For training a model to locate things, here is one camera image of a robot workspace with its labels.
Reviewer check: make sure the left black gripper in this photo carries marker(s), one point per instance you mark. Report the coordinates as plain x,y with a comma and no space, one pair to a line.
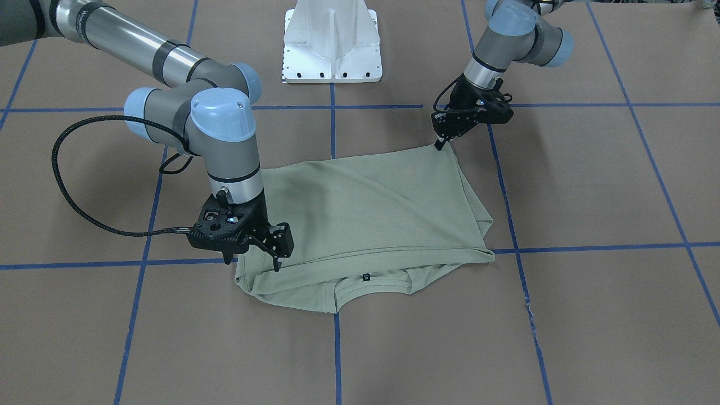
465,99

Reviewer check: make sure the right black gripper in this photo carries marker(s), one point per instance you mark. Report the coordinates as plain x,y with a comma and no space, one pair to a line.
258,217

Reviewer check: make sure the olive green long-sleeve shirt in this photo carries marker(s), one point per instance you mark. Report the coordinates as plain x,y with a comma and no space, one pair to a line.
382,223

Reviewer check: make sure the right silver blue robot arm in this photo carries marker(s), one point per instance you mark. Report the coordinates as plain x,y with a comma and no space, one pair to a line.
204,111

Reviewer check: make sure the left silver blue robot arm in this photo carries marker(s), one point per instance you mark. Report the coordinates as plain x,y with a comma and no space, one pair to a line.
516,32

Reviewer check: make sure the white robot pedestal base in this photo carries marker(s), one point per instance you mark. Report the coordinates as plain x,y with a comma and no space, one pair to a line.
331,42

